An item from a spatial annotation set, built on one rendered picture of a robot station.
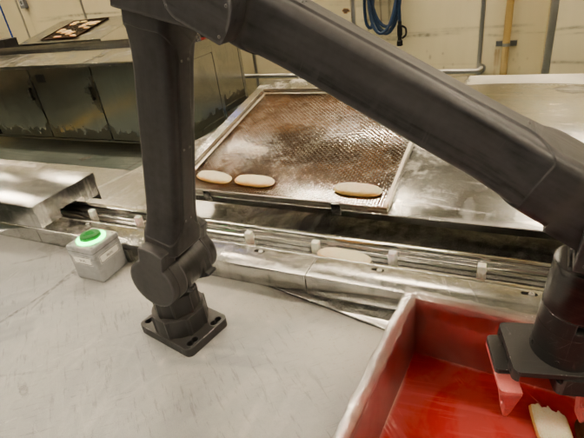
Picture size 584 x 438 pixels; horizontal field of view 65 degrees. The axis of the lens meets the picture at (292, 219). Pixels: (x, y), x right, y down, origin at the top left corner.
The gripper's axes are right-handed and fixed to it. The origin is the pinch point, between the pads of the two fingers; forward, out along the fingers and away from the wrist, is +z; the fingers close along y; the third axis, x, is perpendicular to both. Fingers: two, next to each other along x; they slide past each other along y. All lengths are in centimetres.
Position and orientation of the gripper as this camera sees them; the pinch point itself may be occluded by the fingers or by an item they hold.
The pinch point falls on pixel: (541, 408)
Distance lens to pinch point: 59.0
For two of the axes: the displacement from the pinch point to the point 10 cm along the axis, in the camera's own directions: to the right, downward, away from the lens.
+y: 9.9, 0.2, -1.6
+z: 0.7, 8.5, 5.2
